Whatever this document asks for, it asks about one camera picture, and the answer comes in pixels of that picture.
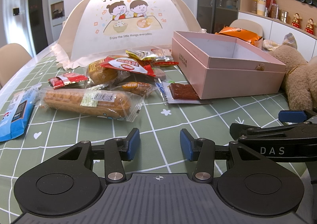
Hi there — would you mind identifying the long bread stick package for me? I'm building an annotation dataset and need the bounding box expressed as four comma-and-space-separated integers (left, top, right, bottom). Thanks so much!
38, 87, 143, 122

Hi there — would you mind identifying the dark jerky clear packet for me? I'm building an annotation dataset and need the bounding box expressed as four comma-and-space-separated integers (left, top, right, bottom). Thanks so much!
163, 82, 212, 105

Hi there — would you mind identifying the orange sausage snack packet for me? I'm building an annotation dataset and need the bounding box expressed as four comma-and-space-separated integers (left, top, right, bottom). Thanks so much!
111, 82, 157, 97

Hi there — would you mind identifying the round bread package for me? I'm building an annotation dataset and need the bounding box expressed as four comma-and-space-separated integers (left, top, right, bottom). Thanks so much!
85, 59, 130, 88

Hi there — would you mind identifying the blue clear wrapper snack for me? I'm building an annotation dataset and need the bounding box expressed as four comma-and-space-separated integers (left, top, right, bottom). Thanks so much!
154, 78, 174, 101

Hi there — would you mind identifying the red white snack bag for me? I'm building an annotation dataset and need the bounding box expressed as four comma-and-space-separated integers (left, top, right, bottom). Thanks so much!
100, 56, 156, 77

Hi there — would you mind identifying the small red snack packet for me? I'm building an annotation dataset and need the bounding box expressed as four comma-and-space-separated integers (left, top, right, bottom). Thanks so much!
48, 73, 88, 89

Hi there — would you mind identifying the yellow snack packet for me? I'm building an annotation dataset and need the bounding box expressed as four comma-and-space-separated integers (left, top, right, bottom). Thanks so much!
126, 50, 158, 61

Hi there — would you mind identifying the blue snack bag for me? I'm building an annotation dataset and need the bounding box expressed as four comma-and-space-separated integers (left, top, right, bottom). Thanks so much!
1, 83, 41, 142

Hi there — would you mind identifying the brown plush teddy bear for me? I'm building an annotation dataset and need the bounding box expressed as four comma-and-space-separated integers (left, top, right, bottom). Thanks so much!
268, 45, 316, 111

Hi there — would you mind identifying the green grid tablecloth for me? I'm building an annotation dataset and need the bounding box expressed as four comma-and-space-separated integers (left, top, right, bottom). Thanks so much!
1, 92, 288, 223

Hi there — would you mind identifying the pink gift box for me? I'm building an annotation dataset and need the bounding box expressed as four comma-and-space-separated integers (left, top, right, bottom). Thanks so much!
171, 31, 286, 100

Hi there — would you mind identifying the red gold figurine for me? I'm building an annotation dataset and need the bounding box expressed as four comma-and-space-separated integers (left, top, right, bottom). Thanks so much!
291, 13, 302, 29
305, 18, 316, 35

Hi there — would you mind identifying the beige chair behind box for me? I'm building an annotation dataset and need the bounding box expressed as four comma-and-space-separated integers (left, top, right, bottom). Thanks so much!
230, 19, 263, 37

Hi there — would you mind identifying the orange snack bag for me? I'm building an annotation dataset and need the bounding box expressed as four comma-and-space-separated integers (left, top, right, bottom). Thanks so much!
215, 26, 262, 46

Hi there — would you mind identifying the white food cover tent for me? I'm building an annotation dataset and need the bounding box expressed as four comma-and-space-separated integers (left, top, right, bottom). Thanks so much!
51, 0, 203, 70

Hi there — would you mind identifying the beige chair left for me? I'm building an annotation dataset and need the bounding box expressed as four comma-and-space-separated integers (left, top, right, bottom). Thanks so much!
0, 43, 32, 87

